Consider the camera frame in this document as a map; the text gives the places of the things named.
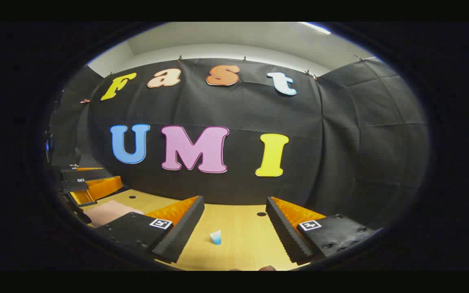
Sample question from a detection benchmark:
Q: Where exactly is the black backdrop cloth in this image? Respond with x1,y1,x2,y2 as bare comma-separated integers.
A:
47,57,430,230

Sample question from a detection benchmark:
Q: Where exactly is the pink suitcase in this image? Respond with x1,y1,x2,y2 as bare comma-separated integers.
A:
83,199,145,228

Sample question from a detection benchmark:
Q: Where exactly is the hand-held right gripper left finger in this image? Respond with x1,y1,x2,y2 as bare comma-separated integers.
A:
94,195,205,264

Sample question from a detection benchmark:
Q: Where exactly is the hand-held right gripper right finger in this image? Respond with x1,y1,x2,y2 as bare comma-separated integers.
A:
265,197,384,264

